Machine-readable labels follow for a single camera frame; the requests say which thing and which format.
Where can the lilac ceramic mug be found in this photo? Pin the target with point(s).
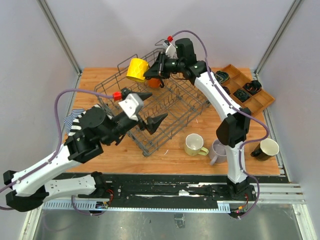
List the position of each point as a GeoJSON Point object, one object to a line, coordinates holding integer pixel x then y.
{"type": "Point", "coordinates": [217, 153]}

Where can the black white striped cloth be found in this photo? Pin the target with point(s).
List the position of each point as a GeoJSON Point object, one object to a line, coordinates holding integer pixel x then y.
{"type": "Point", "coordinates": [76, 124]}

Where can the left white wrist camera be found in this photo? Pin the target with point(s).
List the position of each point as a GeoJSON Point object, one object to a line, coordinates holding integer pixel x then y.
{"type": "Point", "coordinates": [131, 106]}

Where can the aluminium frame post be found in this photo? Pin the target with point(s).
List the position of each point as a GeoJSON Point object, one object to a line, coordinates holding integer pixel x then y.
{"type": "Point", "coordinates": [291, 12]}
{"type": "Point", "coordinates": [59, 35]}

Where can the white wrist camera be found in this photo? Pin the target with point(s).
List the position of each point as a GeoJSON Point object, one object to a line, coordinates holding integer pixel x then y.
{"type": "Point", "coordinates": [169, 49]}
{"type": "Point", "coordinates": [131, 106]}

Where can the orange ceramic mug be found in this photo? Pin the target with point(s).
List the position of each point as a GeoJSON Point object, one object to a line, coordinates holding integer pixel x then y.
{"type": "Point", "coordinates": [155, 83]}

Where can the yellow enamel mug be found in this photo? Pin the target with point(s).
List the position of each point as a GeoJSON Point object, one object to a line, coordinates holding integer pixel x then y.
{"type": "Point", "coordinates": [136, 70]}

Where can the cream ceramic mug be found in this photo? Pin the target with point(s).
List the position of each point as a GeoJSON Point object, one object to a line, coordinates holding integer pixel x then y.
{"type": "Point", "coordinates": [194, 145]}

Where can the grey wire dish rack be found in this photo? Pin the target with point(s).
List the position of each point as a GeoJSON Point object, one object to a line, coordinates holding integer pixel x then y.
{"type": "Point", "coordinates": [179, 99]}

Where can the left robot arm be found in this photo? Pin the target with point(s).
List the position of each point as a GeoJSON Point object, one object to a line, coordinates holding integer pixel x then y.
{"type": "Point", "coordinates": [90, 130]}

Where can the black mug white inside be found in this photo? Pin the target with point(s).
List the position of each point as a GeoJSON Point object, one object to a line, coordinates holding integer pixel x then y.
{"type": "Point", "coordinates": [266, 149]}

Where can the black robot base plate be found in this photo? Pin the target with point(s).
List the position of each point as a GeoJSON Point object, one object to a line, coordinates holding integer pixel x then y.
{"type": "Point", "coordinates": [182, 187]}

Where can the wooden compartment tray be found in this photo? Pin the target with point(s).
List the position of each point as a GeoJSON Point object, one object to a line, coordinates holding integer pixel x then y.
{"type": "Point", "coordinates": [244, 91]}

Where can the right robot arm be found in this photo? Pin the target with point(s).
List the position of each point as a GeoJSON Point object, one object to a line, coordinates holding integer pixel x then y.
{"type": "Point", "coordinates": [178, 56]}

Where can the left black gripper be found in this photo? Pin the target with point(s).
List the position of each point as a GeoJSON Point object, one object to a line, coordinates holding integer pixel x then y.
{"type": "Point", "coordinates": [154, 121]}

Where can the left aluminium frame post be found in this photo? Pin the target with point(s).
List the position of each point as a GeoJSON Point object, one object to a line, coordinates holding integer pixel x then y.
{"type": "Point", "coordinates": [59, 35]}

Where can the slotted cable duct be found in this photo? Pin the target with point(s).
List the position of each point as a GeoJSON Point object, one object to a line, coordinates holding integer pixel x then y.
{"type": "Point", "coordinates": [140, 205]}

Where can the right aluminium frame post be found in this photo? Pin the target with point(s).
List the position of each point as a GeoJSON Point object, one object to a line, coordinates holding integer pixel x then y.
{"type": "Point", "coordinates": [291, 12]}

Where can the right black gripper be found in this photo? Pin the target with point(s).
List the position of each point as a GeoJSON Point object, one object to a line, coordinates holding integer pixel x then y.
{"type": "Point", "coordinates": [153, 72]}

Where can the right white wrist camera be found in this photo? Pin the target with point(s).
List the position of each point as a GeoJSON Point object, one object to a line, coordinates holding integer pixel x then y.
{"type": "Point", "coordinates": [169, 49]}

